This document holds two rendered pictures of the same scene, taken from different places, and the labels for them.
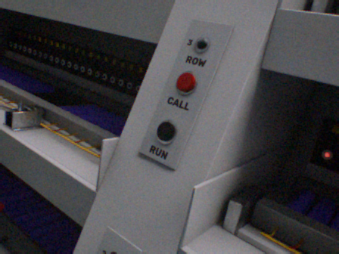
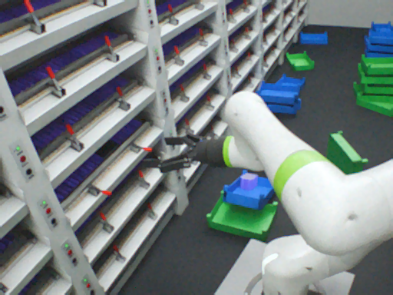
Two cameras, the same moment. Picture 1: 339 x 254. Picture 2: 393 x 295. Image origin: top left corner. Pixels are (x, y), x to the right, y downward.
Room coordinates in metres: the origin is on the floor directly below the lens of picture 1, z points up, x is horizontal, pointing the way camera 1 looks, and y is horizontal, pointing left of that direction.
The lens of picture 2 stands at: (0.22, 1.35, 1.30)
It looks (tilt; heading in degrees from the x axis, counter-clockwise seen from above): 34 degrees down; 267
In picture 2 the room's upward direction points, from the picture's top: 8 degrees counter-clockwise
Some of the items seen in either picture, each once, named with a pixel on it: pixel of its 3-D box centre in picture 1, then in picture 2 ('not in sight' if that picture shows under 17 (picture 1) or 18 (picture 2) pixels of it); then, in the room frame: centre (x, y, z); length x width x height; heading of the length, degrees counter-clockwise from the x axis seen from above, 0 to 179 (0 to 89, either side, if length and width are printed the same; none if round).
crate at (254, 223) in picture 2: not in sight; (242, 214); (-0.02, 0.16, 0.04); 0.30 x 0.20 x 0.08; 147
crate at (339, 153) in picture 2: not in sight; (345, 160); (-0.66, -0.04, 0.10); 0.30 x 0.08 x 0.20; 91
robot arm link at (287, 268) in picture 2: not in sight; (290, 270); (-0.01, 0.82, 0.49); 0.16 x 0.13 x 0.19; 6
